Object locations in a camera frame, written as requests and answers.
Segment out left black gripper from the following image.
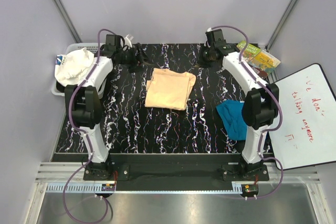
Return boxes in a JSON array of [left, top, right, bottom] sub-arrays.
[[117, 44, 153, 73]]

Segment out peach t shirt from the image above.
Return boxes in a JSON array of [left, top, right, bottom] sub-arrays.
[[145, 68, 196, 111]]

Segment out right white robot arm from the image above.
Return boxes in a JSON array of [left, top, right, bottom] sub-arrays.
[[197, 26, 282, 180]]

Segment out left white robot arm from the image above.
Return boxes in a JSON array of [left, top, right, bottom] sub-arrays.
[[65, 34, 149, 180]]

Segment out green picture book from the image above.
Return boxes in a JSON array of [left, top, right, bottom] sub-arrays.
[[237, 40, 261, 61]]

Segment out yellow picture book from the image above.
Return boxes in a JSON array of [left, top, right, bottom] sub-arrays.
[[248, 50, 281, 79]]

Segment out blue folded t shirt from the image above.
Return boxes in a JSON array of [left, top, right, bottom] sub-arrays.
[[216, 100, 247, 141]]

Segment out white t shirt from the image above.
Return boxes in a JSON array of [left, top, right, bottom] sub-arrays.
[[55, 47, 94, 87]]

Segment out grey plastic basket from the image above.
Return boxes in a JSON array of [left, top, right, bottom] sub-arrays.
[[51, 42, 107, 99]]

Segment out white whiteboard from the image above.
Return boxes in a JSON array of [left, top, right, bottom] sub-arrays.
[[269, 63, 335, 170]]

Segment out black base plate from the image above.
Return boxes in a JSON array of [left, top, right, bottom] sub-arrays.
[[83, 154, 269, 193]]

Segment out aluminium frame rail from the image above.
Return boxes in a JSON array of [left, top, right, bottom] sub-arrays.
[[35, 162, 320, 195]]

